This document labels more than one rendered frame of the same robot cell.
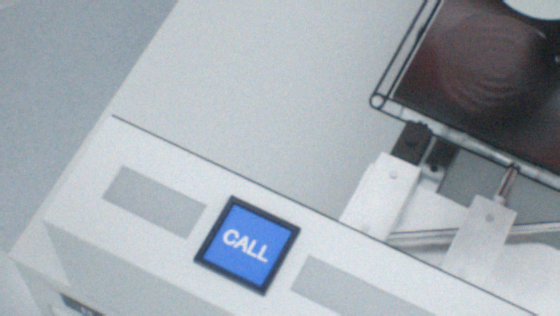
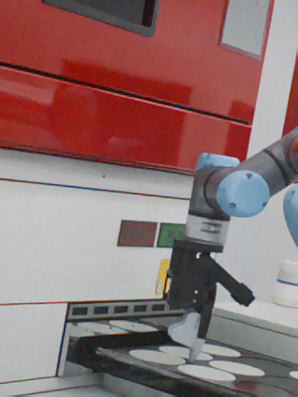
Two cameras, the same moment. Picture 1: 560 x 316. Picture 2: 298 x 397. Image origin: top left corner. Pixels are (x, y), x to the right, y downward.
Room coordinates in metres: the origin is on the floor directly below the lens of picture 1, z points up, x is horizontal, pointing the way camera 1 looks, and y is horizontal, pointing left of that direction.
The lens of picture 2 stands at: (0.46, 1.67, 1.26)
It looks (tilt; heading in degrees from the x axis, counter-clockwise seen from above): 3 degrees down; 279
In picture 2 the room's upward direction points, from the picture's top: 10 degrees clockwise
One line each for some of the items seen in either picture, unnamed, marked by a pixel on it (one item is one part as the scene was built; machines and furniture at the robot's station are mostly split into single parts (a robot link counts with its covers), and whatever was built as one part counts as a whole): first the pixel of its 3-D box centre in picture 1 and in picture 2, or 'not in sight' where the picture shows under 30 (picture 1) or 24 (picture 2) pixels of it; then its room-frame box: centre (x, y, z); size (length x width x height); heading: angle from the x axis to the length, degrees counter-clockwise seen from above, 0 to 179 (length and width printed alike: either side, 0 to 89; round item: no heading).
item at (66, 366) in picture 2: not in sight; (135, 342); (0.77, -0.36, 0.89); 0.44 x 0.02 x 0.10; 66
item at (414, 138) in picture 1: (410, 146); not in sight; (0.44, -0.08, 0.90); 0.04 x 0.02 x 0.03; 156
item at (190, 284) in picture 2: not in sight; (193, 275); (0.67, -0.25, 1.05); 0.09 x 0.08 x 0.12; 17
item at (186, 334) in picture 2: not in sight; (186, 336); (0.66, -0.23, 0.95); 0.06 x 0.03 x 0.09; 17
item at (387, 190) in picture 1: (378, 208); not in sight; (0.38, -0.05, 0.89); 0.08 x 0.03 x 0.03; 156
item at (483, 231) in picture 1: (473, 252); not in sight; (0.35, -0.13, 0.89); 0.08 x 0.03 x 0.03; 156
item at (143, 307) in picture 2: not in sight; (138, 307); (0.77, -0.36, 0.96); 0.44 x 0.01 x 0.02; 66
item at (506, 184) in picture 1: (504, 188); not in sight; (0.41, -0.15, 0.89); 0.05 x 0.01 x 0.01; 156
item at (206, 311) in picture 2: not in sight; (203, 313); (0.64, -0.23, 0.99); 0.05 x 0.02 x 0.09; 107
